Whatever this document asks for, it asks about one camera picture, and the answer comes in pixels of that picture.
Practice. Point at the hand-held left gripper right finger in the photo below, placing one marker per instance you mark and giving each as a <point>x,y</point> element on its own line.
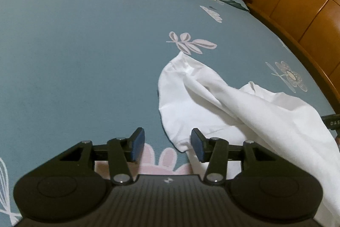
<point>198,146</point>

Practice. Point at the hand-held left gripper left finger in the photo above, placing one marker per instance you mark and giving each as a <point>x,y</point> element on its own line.
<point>136,143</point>

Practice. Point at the white long-sleeved shirt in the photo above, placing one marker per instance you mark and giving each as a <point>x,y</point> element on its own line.
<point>212,99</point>

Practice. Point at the wooden headboard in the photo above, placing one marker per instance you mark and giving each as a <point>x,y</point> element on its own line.
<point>300,3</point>

